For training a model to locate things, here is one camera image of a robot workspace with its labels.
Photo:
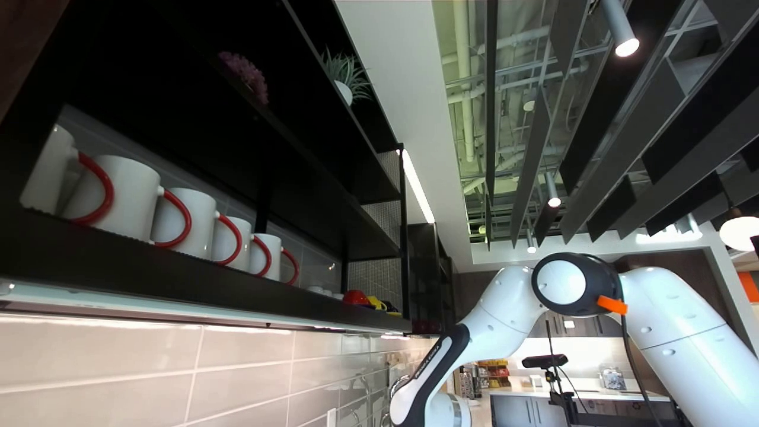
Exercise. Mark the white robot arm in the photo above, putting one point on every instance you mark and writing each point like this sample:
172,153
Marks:
694,352

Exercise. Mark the white red-handled mug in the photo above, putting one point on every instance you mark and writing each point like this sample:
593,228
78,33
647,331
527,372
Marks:
265,255
231,243
114,196
183,222

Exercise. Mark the red cup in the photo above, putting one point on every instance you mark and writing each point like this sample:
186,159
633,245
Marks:
356,298

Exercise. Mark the dark wall shelf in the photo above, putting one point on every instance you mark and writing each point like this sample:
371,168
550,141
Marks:
223,90

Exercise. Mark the small potted plant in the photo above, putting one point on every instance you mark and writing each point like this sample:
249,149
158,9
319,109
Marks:
346,73

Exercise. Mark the black tripod camera left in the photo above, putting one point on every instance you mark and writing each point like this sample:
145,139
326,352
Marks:
555,394

